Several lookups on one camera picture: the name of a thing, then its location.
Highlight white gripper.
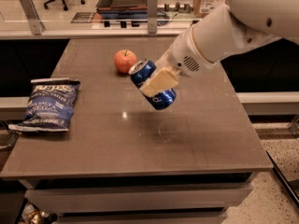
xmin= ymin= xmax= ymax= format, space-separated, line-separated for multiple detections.
xmin=139 ymin=27 xmax=216 ymax=97

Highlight blue pepsi can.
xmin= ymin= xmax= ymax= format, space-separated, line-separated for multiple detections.
xmin=129 ymin=59 xmax=177 ymax=110

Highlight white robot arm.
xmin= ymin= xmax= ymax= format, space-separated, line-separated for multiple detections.
xmin=139 ymin=0 xmax=299 ymax=97

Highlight red apple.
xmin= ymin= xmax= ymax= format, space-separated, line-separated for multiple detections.
xmin=113 ymin=49 xmax=137 ymax=74

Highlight blue chips bag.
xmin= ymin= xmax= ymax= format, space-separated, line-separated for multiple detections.
xmin=8 ymin=77 xmax=80 ymax=132

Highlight white drawer cabinet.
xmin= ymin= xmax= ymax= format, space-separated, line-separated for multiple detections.
xmin=19 ymin=172 xmax=255 ymax=224

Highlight middle metal railing post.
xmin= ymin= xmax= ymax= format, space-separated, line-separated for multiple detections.
xmin=147 ymin=0 xmax=158 ymax=34

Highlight metal railing post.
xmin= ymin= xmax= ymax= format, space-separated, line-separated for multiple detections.
xmin=147 ymin=0 xmax=158 ymax=34
xmin=19 ymin=0 xmax=45 ymax=35

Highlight left metal railing post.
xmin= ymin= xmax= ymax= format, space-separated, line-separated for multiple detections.
xmin=19 ymin=0 xmax=45 ymax=35

